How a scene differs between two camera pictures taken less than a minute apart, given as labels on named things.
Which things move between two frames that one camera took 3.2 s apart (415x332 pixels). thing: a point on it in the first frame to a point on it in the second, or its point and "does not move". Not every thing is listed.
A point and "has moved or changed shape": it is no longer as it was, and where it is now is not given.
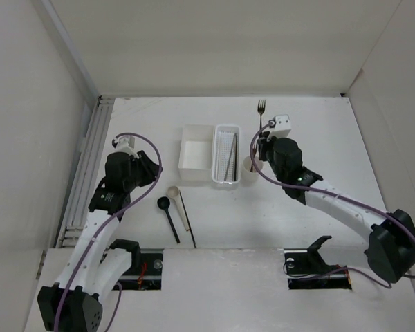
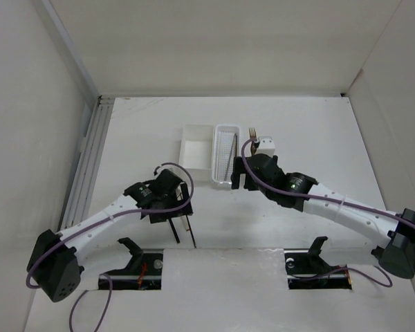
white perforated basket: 226,155 does not move
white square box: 196,153 does not move
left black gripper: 150,169 to 162,217
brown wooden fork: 252,151 does not move
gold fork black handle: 261,108 has moved or changed shape
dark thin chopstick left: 188,219 does not move
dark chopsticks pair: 229,156 does not move
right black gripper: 263,144 to 238,169
